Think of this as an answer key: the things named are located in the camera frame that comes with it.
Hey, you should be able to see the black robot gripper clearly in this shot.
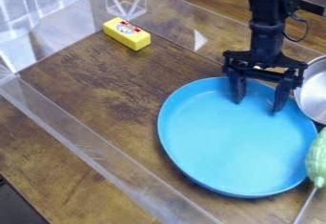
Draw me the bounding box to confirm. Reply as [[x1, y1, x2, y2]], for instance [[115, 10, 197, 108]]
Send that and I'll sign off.
[[223, 21, 308, 112]]

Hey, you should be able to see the blue plastic tray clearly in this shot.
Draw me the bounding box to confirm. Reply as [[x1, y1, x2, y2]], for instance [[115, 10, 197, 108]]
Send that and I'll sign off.
[[158, 77, 317, 198]]

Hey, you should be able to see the pale green bumpy toy gourd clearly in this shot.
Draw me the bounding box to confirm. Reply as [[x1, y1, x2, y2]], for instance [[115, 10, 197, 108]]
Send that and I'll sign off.
[[306, 127, 326, 188]]

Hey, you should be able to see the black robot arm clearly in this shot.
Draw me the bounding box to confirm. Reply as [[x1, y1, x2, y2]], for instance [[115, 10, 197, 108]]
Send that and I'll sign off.
[[223, 0, 309, 112]]

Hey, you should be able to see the stainless steel pot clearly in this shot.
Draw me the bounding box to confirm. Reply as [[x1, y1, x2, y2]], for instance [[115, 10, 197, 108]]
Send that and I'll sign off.
[[294, 55, 326, 125]]

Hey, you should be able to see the yellow rectangular block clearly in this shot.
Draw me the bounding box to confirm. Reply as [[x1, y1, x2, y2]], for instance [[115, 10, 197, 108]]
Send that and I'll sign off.
[[102, 17, 151, 51]]

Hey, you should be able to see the clear acrylic enclosure wall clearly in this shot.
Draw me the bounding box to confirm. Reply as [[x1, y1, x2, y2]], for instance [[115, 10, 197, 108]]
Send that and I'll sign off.
[[0, 0, 326, 224]]

